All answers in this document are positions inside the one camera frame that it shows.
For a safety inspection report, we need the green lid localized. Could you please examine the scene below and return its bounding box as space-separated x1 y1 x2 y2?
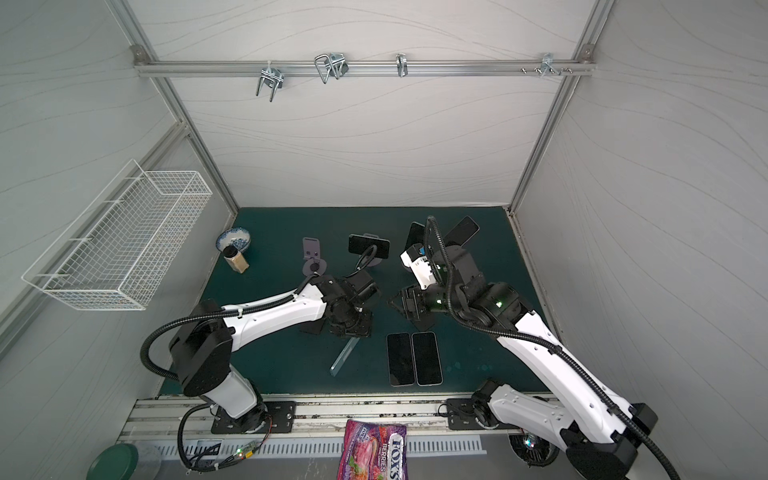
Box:
86 444 139 480

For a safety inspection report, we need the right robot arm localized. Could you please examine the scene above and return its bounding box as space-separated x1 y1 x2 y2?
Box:
390 216 679 479

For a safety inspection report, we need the tilted far right phone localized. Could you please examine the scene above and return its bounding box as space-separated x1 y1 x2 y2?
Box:
444 216 479 246

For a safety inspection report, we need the round stand far left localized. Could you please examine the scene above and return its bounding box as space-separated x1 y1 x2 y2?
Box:
302 237 327 276

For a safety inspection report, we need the upright phone on round stand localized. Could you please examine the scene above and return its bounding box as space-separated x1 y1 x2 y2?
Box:
404 222 426 250

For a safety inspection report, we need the Fox's candy bag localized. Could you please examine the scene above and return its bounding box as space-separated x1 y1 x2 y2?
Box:
337 419 408 480

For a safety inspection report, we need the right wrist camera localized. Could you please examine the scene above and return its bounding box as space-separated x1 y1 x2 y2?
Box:
400 244 438 290

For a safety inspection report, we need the white wire basket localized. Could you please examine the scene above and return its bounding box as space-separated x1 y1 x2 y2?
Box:
21 160 212 311

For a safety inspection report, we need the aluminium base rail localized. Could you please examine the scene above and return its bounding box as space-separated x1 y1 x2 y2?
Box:
117 392 471 442

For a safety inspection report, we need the aluminium crossbar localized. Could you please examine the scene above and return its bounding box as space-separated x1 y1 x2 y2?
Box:
134 57 597 78

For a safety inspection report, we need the blue white bowl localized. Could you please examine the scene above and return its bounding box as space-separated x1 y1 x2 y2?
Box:
215 227 251 252

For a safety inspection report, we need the metal clamp middle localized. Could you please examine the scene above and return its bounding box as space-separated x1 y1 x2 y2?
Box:
314 52 349 84

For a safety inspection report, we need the metal clamp left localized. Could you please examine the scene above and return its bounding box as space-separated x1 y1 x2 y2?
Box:
256 64 284 102

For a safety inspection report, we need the black stand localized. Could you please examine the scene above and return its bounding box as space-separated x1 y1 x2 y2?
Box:
411 314 436 332
299 319 326 335

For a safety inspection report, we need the white-edged phone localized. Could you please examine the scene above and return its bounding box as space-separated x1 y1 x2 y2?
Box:
412 331 443 386

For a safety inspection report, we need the metal clamp right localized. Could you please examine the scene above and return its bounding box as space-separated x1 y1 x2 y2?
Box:
520 52 573 78

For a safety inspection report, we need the landscape phone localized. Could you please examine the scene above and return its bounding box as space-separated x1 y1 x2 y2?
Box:
348 234 391 260
329 337 360 377

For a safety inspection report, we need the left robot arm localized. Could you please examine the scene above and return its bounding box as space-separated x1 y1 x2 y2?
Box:
139 244 379 433

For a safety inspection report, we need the purple phone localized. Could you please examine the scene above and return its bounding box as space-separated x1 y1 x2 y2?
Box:
386 333 416 387

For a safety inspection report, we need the metal clamp small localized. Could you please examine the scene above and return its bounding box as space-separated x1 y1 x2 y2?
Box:
395 53 408 78

